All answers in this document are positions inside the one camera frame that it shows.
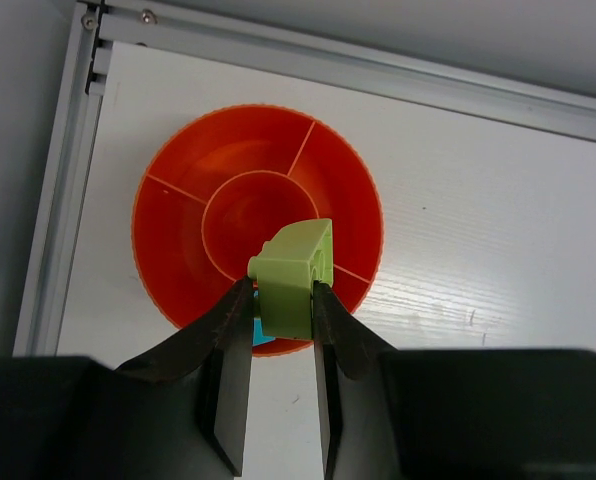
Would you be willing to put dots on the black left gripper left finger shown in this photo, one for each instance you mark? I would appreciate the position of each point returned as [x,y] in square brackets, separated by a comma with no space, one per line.
[193,390]

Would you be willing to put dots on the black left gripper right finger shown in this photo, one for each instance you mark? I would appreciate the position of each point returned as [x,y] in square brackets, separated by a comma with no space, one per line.
[356,435]

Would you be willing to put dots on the lime green lego brick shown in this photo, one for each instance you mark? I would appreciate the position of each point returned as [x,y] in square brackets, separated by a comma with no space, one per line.
[285,271]

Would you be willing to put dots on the orange divided round container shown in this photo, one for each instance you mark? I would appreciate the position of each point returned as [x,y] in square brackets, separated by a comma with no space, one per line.
[226,183]

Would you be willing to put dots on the aluminium table frame rail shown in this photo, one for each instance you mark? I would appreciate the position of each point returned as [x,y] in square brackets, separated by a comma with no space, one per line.
[488,186]

